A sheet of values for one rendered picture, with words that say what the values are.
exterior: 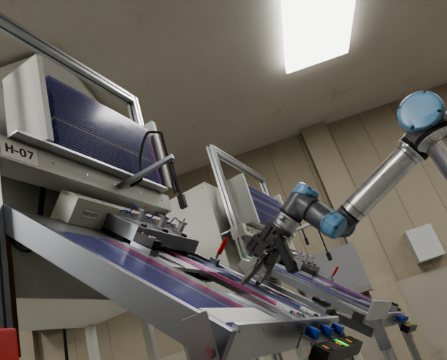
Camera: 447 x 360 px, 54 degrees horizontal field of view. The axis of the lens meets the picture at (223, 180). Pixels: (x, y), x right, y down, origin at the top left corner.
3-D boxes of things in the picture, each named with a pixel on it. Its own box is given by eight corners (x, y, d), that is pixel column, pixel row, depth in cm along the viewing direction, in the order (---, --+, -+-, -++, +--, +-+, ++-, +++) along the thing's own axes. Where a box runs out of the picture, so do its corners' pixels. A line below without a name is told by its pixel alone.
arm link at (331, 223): (355, 221, 133) (326, 203, 139) (343, 216, 124) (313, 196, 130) (341, 243, 134) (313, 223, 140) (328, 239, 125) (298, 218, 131)
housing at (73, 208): (163, 259, 165) (176, 223, 166) (59, 243, 124) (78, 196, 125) (148, 251, 170) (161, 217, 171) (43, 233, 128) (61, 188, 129)
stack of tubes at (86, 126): (163, 186, 172) (148, 129, 183) (58, 146, 129) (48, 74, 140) (138, 199, 177) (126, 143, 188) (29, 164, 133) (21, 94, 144)
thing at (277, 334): (330, 340, 130) (339, 317, 130) (224, 366, 74) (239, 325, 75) (327, 338, 130) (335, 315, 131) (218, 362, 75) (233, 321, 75)
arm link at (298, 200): (317, 191, 130) (295, 177, 135) (296, 221, 131) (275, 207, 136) (325, 197, 137) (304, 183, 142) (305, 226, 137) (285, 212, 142)
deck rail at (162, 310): (223, 366, 74) (237, 330, 74) (218, 367, 72) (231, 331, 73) (-2, 226, 112) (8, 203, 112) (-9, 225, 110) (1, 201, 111)
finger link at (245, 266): (230, 275, 136) (250, 254, 139) (243, 287, 133) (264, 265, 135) (228, 271, 133) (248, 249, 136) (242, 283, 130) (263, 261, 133)
